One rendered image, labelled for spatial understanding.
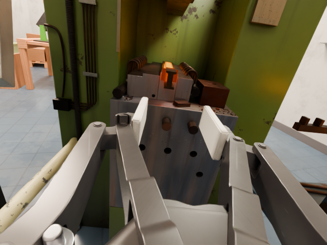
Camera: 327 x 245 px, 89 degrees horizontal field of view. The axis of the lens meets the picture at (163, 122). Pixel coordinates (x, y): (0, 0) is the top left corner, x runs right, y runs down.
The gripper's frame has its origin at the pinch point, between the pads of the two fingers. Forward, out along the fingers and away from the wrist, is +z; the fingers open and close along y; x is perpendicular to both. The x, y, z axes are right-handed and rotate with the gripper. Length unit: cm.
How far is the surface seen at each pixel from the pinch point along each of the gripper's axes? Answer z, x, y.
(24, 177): 81, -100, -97
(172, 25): 83, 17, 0
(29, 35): 538, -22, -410
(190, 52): 83, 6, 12
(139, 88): 35.0, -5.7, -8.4
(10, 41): 29, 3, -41
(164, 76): 33.5, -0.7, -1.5
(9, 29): 31, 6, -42
